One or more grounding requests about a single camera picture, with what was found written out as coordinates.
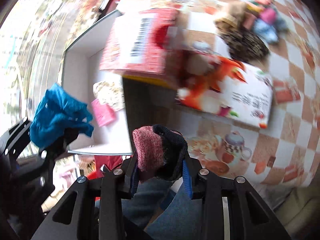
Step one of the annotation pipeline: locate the pink and black sock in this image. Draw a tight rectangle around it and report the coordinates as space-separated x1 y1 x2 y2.
132 124 188 183

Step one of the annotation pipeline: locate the pink sponge block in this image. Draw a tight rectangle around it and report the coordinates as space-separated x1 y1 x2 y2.
91 99 116 127

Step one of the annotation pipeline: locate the white polka dot scrunchie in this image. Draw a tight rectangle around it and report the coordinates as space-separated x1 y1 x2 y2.
93 81 125 112

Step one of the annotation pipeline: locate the leopard print scrunchie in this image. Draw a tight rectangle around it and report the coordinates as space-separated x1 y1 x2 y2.
215 20 270 63

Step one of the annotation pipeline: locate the beige knit sock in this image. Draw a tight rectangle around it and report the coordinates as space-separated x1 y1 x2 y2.
214 1 247 29

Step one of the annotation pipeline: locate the light blue fluffy cloth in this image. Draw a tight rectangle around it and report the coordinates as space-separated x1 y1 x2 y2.
252 17 288 44

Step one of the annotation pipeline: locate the striped pink knit sock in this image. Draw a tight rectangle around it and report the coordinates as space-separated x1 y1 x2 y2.
242 2 265 30

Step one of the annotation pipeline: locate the red stool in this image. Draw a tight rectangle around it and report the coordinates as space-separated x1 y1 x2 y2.
87 155 131 180

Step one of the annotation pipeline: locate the grey white storage box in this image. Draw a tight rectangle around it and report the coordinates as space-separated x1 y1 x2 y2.
62 10 132 155

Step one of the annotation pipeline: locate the checkered patterned tablecloth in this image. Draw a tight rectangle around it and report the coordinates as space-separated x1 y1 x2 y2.
118 0 319 187

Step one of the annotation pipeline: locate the white floral package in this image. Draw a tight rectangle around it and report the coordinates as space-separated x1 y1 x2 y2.
176 50 273 129

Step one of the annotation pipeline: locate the red patterned carton box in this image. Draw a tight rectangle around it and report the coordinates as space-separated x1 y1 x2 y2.
100 8 184 89

